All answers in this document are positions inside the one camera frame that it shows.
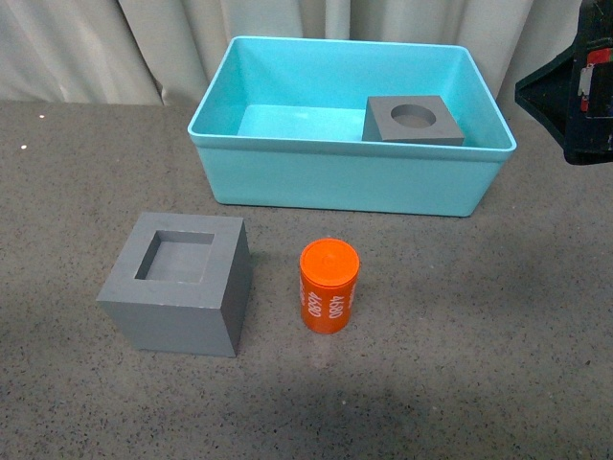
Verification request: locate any orange cylinder with white numbers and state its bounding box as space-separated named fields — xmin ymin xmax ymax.
xmin=299 ymin=238 xmax=360 ymax=334

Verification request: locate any light blue plastic box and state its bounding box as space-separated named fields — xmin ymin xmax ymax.
xmin=188 ymin=36 xmax=516 ymax=217

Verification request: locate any gray block with round hole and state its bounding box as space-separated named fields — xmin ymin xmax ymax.
xmin=362 ymin=95 xmax=465 ymax=146

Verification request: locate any white pleated curtain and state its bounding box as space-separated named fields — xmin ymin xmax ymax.
xmin=1 ymin=1 xmax=579 ymax=120

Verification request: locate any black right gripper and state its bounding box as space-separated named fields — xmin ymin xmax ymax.
xmin=514 ymin=1 xmax=612 ymax=166

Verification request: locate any gray cube with square recess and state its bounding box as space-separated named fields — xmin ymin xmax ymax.
xmin=97 ymin=212 xmax=253 ymax=357

